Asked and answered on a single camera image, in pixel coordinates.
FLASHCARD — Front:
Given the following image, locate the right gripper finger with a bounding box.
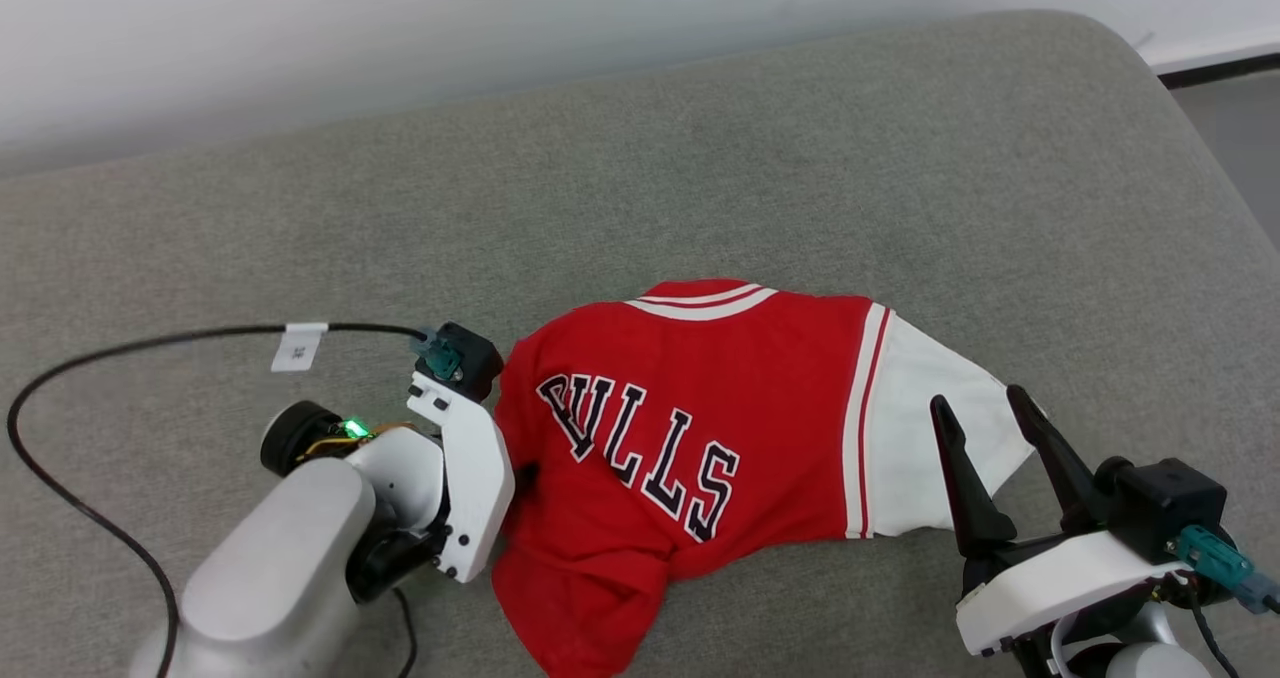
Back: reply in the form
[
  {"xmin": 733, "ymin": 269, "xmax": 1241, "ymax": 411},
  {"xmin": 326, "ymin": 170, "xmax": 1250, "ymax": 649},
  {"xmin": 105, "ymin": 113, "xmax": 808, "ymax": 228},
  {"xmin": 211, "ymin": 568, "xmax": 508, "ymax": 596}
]
[
  {"xmin": 930, "ymin": 395, "xmax": 1018, "ymax": 559},
  {"xmin": 1007, "ymin": 385, "xmax": 1106, "ymax": 534}
]

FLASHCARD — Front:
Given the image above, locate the white wall baseboard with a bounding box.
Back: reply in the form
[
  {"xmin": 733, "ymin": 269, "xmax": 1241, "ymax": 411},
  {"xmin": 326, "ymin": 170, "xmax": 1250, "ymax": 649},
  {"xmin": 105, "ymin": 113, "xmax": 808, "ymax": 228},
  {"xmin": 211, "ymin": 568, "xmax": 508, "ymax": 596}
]
[{"xmin": 1140, "ymin": 26, "xmax": 1280, "ymax": 77}]

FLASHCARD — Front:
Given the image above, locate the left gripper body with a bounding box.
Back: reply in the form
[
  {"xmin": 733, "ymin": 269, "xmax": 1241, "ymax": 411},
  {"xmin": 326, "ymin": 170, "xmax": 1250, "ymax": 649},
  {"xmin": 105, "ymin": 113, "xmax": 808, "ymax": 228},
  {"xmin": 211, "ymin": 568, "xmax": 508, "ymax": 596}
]
[{"xmin": 262, "ymin": 373, "xmax": 516, "ymax": 604}]

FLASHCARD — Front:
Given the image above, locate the teal cable connector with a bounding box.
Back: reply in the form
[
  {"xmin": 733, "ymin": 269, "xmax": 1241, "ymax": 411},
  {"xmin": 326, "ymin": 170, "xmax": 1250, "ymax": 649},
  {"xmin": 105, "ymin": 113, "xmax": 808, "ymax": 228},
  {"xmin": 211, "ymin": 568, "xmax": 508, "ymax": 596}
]
[
  {"xmin": 410, "ymin": 330, "xmax": 463, "ymax": 381},
  {"xmin": 1175, "ymin": 525, "xmax": 1280, "ymax": 616}
]

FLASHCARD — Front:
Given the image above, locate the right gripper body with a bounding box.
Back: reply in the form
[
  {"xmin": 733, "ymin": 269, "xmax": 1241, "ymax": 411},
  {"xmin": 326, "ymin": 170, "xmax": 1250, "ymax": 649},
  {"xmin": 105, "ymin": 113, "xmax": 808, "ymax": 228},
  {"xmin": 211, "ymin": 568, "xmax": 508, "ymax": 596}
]
[{"xmin": 955, "ymin": 528, "xmax": 1191, "ymax": 678}]

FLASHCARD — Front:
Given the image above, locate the white cable label tag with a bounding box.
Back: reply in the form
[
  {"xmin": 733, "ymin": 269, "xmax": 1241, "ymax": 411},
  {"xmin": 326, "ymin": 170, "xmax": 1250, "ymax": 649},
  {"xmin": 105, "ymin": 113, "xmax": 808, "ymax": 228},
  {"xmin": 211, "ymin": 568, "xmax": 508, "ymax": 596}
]
[{"xmin": 270, "ymin": 322, "xmax": 329, "ymax": 373}]

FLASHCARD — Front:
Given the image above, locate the red Bulls jersey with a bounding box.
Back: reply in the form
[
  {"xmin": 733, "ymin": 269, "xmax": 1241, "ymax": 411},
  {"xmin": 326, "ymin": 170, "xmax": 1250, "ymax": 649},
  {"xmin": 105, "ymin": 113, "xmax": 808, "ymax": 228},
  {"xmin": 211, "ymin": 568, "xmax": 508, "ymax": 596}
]
[{"xmin": 490, "ymin": 278, "xmax": 1049, "ymax": 678}]

